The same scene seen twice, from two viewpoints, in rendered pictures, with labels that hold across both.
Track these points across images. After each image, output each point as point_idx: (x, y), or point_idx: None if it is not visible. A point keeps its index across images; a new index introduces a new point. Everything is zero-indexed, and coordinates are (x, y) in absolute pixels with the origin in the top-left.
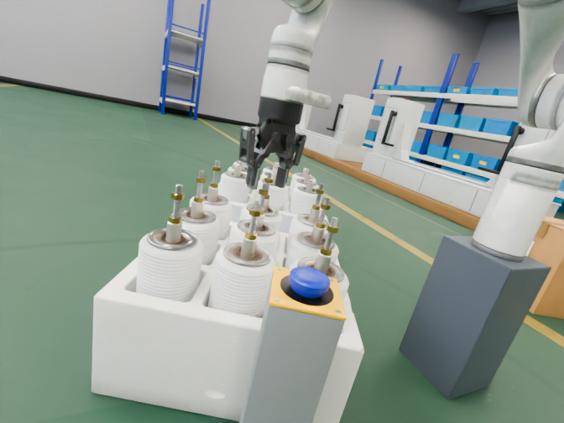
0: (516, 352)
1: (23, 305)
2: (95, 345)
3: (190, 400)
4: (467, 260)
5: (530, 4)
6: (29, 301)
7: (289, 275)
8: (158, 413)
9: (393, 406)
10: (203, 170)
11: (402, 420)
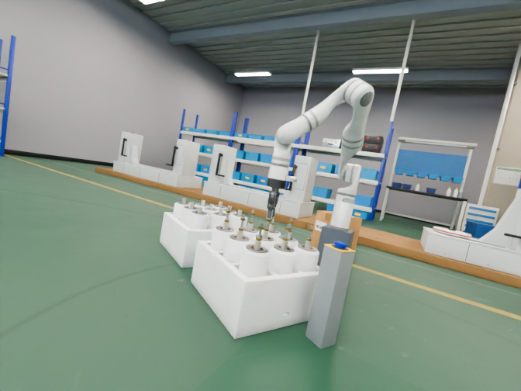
0: None
1: (139, 324)
2: (241, 309)
3: (277, 322)
4: (333, 234)
5: (347, 147)
6: (139, 321)
7: (337, 243)
8: (266, 333)
9: None
10: (243, 214)
11: None
